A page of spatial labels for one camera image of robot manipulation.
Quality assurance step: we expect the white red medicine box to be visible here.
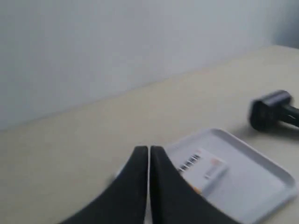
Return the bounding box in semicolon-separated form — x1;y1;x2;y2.
177;148;229;196

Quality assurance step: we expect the white rectangular plastic tray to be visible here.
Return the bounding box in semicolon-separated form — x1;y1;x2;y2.
112;127;299;224

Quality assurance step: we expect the black handheld barcode scanner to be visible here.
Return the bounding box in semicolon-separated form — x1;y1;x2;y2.
249;90;299;131

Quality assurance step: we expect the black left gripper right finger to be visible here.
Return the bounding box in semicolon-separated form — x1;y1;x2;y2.
149;146;238;224

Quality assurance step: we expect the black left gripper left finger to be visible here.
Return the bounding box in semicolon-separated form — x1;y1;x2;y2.
61;146;148;224

